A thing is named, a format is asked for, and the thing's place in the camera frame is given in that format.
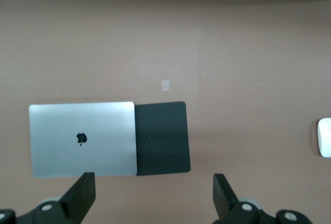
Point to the small clear tape patch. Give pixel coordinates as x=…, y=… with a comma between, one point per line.
x=165, y=84

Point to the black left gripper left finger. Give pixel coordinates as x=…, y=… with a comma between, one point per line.
x=80, y=195

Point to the white computer mouse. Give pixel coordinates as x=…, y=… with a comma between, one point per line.
x=324, y=141

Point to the black mouse pad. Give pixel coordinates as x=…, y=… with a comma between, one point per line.
x=163, y=143

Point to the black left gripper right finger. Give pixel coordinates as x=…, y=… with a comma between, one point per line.
x=225, y=200

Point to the silver closed laptop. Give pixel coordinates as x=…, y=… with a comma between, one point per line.
x=64, y=131

